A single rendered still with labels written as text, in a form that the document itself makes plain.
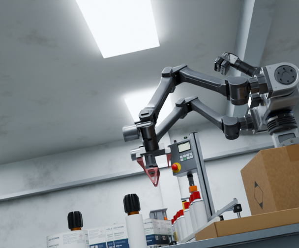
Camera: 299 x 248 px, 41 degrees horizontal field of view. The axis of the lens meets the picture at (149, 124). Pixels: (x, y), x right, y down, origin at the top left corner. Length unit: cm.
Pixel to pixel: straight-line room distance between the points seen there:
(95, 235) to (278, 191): 117
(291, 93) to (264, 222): 88
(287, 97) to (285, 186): 50
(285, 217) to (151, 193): 583
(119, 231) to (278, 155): 111
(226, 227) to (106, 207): 597
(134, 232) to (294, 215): 110
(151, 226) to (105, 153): 493
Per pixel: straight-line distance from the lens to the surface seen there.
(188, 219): 208
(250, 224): 109
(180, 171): 236
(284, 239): 113
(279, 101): 185
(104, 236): 231
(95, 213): 702
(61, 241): 199
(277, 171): 150
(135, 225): 208
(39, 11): 379
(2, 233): 756
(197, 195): 185
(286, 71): 180
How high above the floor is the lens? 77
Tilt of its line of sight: 20 degrees up
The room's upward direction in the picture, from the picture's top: 10 degrees counter-clockwise
